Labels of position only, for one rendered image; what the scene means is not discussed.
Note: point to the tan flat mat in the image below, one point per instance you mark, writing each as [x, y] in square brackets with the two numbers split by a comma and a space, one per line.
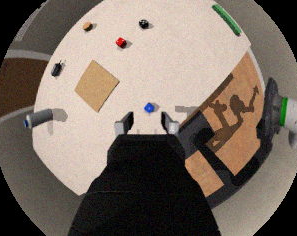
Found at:
[95, 85]

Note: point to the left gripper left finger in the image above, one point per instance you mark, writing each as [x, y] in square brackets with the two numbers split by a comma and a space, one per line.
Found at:
[124, 125]

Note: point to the tan cylinder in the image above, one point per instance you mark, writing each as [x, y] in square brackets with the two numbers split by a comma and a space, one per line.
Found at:
[87, 26]

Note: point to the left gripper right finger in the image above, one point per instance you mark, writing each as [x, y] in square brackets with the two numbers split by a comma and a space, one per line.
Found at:
[170, 126]

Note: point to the black die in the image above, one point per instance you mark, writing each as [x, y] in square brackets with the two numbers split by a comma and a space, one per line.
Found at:
[143, 24]

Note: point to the red die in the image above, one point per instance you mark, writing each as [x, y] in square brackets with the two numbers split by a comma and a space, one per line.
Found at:
[121, 42]

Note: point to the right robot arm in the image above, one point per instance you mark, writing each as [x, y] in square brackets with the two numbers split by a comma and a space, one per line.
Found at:
[284, 112]

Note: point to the blue die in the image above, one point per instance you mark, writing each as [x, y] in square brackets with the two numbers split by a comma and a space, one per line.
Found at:
[149, 107]

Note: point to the white plastic bottle with blue cap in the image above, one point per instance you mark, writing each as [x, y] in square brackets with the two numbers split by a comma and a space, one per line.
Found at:
[36, 119]

